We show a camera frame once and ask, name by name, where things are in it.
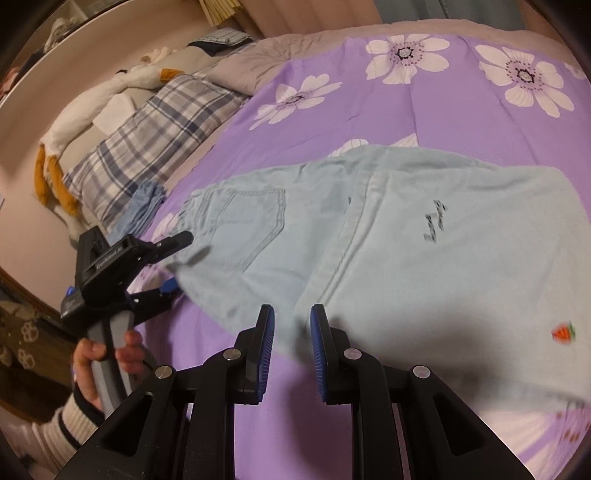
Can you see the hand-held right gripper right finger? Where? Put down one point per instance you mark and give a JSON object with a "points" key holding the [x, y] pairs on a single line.
{"points": [[318, 353]]}

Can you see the person's left hand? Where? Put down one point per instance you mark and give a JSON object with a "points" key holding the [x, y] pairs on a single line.
{"points": [[85, 367]]}

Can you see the dark floral cloth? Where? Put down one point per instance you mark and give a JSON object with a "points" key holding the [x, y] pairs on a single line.
{"points": [[23, 341]]}

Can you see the grey long pillow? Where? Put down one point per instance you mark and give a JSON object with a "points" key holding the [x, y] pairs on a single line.
{"points": [[187, 60]]}

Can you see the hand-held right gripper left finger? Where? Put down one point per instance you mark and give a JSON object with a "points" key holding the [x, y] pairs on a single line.
{"points": [[267, 353]]}

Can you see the light blue strawberry pants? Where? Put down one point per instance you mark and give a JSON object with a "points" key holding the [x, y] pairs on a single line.
{"points": [[392, 277]]}

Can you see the purple floral bed sheet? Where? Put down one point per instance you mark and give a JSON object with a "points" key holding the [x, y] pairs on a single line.
{"points": [[369, 115]]}

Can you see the white goose plush toy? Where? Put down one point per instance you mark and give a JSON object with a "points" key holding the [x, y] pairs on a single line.
{"points": [[78, 115]]}

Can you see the large plaid pillow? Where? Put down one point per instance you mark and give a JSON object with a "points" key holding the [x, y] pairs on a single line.
{"points": [[152, 134]]}

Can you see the folded blue jeans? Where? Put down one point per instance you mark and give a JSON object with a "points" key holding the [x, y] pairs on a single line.
{"points": [[138, 207]]}

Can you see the teal curtain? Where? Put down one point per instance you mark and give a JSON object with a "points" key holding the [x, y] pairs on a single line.
{"points": [[438, 11]]}

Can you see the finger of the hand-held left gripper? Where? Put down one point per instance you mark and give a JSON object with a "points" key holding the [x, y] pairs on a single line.
{"points": [[171, 243], [152, 302]]}

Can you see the small plaid pillow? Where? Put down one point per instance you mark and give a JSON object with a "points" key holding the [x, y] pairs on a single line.
{"points": [[226, 37]]}

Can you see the person's left forearm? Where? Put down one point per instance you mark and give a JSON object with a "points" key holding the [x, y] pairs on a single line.
{"points": [[64, 431]]}

